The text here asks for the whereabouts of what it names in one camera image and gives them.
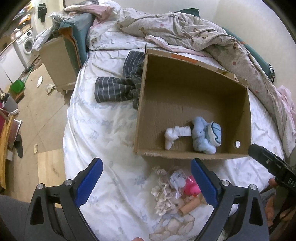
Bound pink toy ear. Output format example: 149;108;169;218
184;175;201;196

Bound light blue fuzzy sock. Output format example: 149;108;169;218
192;116;222;155

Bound white lace sock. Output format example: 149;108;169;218
165;126;192;150

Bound person's right hand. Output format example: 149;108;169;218
265;178;295;227

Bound white floral bed sheet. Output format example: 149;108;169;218
62;34;286;241

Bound pink garment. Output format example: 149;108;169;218
277;85;295;123

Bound open cardboard box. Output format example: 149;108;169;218
133;49;251;160

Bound black slipper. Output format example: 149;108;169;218
14;134;23;158

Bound dark striped garment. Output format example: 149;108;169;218
94;51;145;110

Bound green plastic bucket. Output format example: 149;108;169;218
10;79;25;94

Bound brown cardboard side box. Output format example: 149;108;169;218
39;37;78;93

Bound beige patterned quilt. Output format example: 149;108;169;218
117;8;295;156

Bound white washing machine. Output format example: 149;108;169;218
13;29;35;68

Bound teal pillow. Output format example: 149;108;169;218
58;13;94;75

